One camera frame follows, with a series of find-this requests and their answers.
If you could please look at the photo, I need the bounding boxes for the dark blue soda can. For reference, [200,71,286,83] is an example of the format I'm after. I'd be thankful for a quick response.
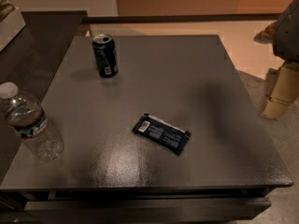
[93,34,119,77]

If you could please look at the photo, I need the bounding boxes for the dark blue rxbar wrapper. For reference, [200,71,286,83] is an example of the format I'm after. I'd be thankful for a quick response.
[132,113,192,156]

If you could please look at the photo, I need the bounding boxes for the clear plastic water bottle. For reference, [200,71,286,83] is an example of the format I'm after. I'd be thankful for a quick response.
[0,82,64,161]

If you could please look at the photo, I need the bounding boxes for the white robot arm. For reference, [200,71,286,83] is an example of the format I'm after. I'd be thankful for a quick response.
[254,0,299,119]

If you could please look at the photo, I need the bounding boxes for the dark table drawer front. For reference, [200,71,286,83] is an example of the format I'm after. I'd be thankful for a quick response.
[25,197,271,224]

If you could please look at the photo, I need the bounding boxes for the white box on cabinet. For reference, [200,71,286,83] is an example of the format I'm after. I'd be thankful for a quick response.
[0,7,26,51]

